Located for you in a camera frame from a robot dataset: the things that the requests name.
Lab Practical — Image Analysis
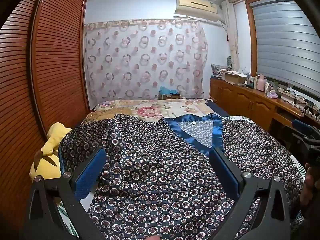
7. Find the beige window curtain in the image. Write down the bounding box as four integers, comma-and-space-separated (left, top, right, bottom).
221, 0, 242, 72

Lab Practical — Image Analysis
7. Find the grey window blind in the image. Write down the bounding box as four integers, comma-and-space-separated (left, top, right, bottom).
251, 0, 320, 88

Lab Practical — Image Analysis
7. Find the wooden window frame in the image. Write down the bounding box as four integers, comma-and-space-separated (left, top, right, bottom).
244, 0, 320, 105

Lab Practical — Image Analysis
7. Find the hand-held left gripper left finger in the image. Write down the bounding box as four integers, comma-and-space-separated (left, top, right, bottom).
26, 148, 107, 240

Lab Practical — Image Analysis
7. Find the navy bed sheet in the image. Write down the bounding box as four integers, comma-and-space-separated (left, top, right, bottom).
205, 99, 234, 117

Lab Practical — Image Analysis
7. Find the yellow plush toy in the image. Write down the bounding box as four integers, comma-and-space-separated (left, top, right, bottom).
30, 122, 73, 180

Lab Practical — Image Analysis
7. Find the wall air conditioner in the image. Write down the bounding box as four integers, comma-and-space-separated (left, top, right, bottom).
175, 0, 218, 20

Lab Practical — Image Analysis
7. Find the pink bottle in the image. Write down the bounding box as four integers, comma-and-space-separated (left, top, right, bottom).
257, 74, 266, 92

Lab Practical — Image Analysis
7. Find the wooden louvered wardrobe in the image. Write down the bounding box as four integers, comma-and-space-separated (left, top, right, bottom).
0, 0, 90, 205

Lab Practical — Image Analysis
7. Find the navy patterned satin pajama top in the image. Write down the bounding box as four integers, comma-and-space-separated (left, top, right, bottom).
59, 113, 304, 240

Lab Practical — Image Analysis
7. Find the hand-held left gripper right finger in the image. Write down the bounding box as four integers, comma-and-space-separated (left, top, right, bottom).
209, 147, 292, 240

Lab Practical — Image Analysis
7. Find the floral cushion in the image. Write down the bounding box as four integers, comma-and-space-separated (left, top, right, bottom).
211, 63, 234, 77

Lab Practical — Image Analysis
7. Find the circle patterned sheer curtain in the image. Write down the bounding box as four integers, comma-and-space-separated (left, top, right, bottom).
84, 19, 208, 100

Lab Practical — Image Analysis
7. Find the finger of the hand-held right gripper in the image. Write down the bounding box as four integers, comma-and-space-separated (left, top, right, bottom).
292, 119, 320, 141

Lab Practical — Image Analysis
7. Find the beige pillow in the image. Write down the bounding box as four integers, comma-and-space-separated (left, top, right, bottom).
84, 107, 135, 125

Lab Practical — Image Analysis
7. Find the wooden sideboard cabinet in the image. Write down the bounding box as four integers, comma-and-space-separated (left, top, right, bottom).
209, 76, 320, 133

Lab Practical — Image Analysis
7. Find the person's right hand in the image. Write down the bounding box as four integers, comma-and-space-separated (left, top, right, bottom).
299, 166, 317, 207

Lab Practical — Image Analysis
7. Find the cardboard box with blue cloth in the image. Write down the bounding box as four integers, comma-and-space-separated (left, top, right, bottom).
159, 85, 181, 100

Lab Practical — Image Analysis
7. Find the open cardboard box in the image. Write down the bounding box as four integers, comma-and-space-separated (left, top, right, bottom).
222, 71, 248, 85

